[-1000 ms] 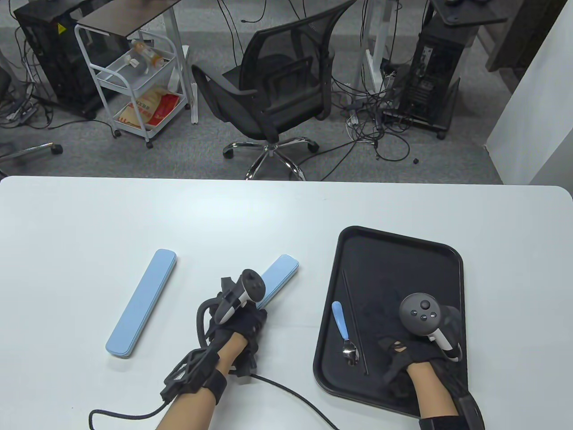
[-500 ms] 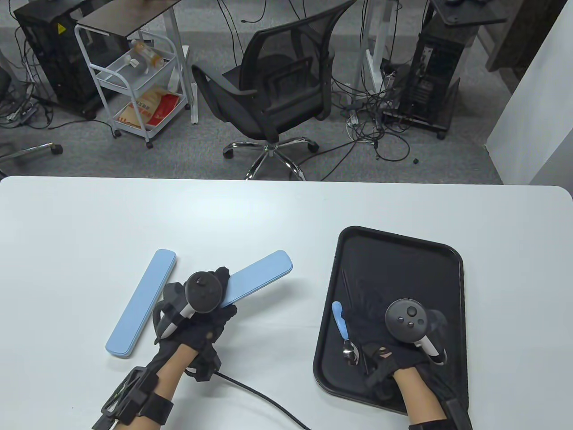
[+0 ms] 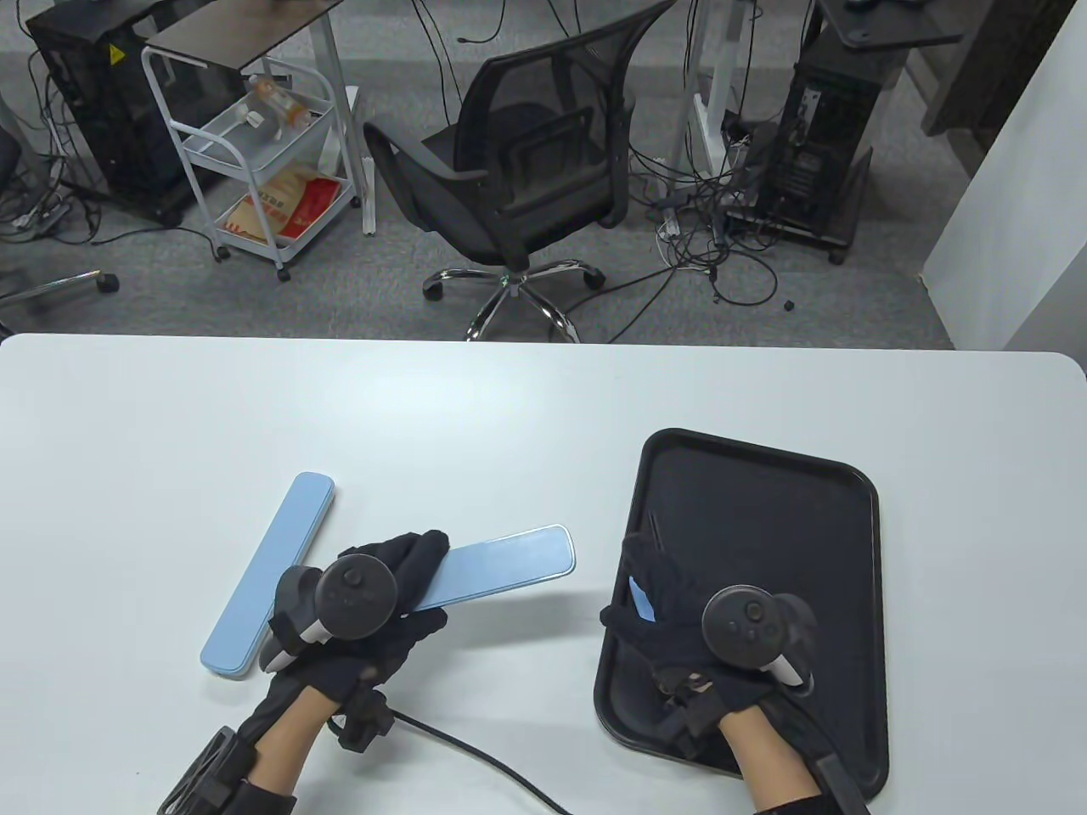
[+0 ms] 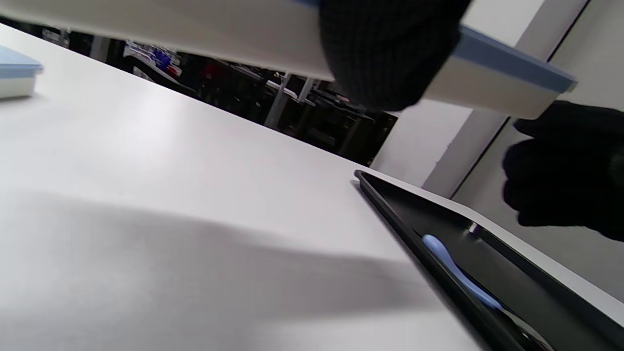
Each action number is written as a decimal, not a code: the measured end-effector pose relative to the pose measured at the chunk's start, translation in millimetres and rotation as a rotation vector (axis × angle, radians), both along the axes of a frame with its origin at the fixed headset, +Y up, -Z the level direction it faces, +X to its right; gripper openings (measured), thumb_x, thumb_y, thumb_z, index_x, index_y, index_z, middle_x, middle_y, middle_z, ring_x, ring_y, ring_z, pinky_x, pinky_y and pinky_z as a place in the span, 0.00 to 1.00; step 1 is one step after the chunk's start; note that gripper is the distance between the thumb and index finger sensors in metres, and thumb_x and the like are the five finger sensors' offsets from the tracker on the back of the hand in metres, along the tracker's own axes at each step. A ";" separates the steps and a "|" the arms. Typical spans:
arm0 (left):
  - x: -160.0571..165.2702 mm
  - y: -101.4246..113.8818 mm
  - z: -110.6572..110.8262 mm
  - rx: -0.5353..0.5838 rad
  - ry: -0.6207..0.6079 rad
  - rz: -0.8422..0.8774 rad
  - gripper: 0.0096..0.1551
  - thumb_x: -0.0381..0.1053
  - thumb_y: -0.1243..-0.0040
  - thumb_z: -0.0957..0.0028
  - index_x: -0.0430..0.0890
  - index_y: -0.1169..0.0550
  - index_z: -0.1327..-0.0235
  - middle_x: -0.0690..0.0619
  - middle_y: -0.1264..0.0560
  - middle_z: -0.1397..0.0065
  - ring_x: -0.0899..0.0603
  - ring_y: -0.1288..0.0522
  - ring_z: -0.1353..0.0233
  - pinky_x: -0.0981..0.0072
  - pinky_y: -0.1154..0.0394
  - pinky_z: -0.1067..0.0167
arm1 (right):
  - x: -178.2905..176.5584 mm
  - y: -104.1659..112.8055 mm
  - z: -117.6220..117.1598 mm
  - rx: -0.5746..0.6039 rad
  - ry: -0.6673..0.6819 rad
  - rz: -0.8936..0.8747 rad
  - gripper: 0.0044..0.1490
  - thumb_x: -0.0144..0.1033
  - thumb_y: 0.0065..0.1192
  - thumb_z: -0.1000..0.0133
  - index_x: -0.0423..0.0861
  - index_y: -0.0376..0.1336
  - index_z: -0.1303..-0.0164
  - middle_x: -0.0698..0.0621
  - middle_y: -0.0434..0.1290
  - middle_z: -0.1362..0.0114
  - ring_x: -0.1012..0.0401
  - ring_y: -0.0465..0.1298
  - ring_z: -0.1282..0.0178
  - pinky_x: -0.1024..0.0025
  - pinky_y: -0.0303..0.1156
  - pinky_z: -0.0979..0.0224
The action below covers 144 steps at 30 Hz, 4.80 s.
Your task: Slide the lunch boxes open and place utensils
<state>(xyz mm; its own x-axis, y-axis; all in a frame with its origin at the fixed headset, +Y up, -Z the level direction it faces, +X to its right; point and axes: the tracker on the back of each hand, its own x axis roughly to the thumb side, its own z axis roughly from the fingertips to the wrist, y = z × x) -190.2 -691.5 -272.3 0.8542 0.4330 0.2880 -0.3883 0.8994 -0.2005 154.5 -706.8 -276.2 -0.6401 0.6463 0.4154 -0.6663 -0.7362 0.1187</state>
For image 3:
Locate dark grey hand controller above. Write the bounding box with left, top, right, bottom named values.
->
left=258, top=552, right=401, bottom=674
left=701, top=585, right=821, bottom=690

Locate dark top desk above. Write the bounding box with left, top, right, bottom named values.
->
left=817, top=0, right=967, bottom=49

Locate light blue case lid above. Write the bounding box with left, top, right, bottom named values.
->
left=399, top=524, right=577, bottom=614

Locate clear plastic bottle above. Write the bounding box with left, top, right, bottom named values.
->
left=245, top=75, right=312, bottom=130

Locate white rolling cart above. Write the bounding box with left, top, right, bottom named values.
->
left=140, top=45, right=363, bottom=283

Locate light blue case base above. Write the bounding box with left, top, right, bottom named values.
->
left=200, top=472, right=336, bottom=680

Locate chrome chair base leg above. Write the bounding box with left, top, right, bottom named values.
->
left=0, top=270, right=121, bottom=317

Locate red and orange bag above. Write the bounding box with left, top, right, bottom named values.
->
left=222, top=166, right=345, bottom=249

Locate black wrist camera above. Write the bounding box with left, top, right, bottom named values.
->
left=156, top=726, right=258, bottom=815
left=811, top=747, right=877, bottom=815

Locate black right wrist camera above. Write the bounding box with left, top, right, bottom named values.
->
left=811, top=747, right=877, bottom=815

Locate white desk leg frame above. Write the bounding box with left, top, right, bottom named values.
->
left=667, top=0, right=752, bottom=183

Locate black mesh office chair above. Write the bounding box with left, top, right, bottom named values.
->
left=363, top=0, right=679, bottom=344

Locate dark grey right hand controller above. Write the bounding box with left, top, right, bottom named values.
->
left=701, top=585, right=821, bottom=690

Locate person's left forearm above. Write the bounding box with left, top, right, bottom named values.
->
left=228, top=683, right=341, bottom=799

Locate person's left hand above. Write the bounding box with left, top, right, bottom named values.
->
left=255, top=531, right=450, bottom=707

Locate black plastic tray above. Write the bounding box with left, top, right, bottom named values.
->
left=592, top=428, right=892, bottom=803

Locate black cable on table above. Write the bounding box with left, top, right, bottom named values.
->
left=327, top=686, right=572, bottom=815

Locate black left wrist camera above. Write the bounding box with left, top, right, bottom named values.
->
left=156, top=726, right=258, bottom=815

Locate black computer tower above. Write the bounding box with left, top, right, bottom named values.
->
left=24, top=0, right=256, bottom=227
left=726, top=19, right=876, bottom=266

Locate white partition panel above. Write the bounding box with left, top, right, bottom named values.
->
left=921, top=0, right=1087, bottom=381

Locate tangle of floor cables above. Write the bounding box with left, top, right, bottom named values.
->
left=560, top=110, right=795, bottom=317

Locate dark grey left hand controller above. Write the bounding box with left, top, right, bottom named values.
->
left=258, top=552, right=401, bottom=674

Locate person's right hand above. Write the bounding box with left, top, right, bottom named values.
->
left=600, top=531, right=819, bottom=724

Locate person's right forearm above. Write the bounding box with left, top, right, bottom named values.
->
left=718, top=694, right=825, bottom=815

